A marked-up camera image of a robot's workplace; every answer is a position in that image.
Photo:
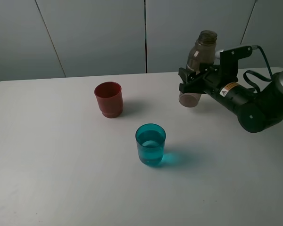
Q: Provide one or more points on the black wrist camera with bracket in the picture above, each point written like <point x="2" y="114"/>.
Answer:
<point x="231" y="61"/>

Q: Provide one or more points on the brown translucent plastic bottle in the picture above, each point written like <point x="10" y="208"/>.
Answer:
<point x="202" y="52"/>

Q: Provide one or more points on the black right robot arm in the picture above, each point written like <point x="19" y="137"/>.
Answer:
<point x="257" y="108"/>

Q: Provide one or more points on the teal translucent plastic cup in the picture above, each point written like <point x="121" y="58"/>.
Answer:
<point x="150" y="139"/>

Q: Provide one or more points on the red plastic cup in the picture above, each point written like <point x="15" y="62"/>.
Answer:
<point x="109" y="98"/>

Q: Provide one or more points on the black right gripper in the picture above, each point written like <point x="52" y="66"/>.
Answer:
<point x="206" y="80"/>

